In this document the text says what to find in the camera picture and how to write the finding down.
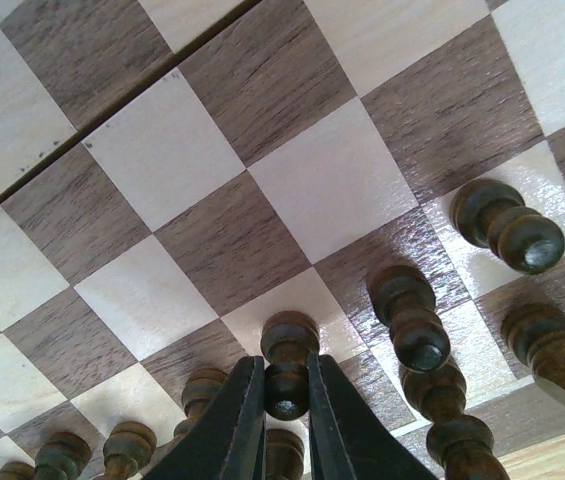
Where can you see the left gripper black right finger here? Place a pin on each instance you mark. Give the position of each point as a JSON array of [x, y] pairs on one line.
[[347, 441]]

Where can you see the dark pawn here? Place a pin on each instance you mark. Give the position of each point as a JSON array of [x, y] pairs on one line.
[[491, 214]]

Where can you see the dark rook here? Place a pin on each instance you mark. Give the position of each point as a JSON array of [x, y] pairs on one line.
[[16, 470]]

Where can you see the dark chess piece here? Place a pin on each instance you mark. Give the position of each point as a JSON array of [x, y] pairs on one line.
[[63, 456], [199, 391], [404, 301], [284, 455], [461, 444], [535, 334], [288, 338]]

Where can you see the wooden chess board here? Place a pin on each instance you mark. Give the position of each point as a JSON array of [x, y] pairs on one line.
[[153, 217]]

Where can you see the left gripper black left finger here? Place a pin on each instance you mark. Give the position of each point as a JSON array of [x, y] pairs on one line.
[[228, 442]]

